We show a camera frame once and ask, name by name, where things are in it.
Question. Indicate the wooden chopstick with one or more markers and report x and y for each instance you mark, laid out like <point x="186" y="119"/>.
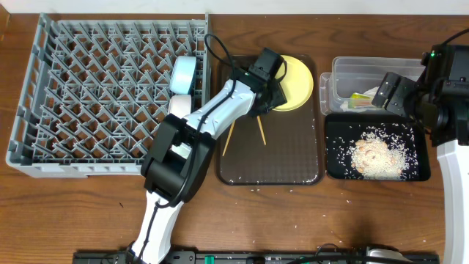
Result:
<point x="228" y="138"/>
<point x="258" y="118"/>

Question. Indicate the white napkin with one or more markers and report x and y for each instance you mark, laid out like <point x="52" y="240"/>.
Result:
<point x="370" y="92"/>

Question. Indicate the pale green cup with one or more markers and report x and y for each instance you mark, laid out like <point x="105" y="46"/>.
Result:
<point x="183" y="150"/>

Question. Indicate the grey plastic dish rack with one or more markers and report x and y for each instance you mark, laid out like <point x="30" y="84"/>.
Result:
<point x="96" y="91"/>

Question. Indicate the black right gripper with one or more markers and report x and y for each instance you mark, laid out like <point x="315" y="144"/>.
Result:
<point x="396" y="103"/>

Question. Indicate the light blue bowl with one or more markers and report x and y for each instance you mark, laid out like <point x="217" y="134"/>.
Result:
<point x="183" y="75"/>

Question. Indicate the dark brown serving tray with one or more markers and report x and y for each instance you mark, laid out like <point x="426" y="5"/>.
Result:
<point x="294" y="153"/>

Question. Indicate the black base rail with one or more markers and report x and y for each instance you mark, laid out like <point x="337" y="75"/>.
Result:
<point x="326" y="253"/>

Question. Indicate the green snack wrapper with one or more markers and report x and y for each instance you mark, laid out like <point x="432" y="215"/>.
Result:
<point x="360" y="101"/>

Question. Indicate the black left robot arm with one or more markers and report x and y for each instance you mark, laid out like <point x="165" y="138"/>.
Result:
<point x="177" y="162"/>

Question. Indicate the yellow round plate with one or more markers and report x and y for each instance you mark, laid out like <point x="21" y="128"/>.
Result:
<point x="297" y="83"/>

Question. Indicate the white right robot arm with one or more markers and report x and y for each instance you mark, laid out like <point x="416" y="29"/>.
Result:
<point x="438" y="100"/>

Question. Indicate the rice and food scraps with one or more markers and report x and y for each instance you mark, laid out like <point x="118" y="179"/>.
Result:
<point x="373" y="158"/>

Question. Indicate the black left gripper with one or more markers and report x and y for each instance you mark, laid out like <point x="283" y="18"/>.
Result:
<point x="275" y="97"/>

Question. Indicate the black waste tray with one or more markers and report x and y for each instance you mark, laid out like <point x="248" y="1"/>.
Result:
<point x="342" y="130"/>

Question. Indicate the clear plastic waste bin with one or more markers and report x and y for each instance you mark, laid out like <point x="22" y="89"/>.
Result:
<point x="358" y="74"/>

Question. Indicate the white pink bowl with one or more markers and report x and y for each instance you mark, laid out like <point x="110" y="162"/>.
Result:
<point x="180" y="105"/>

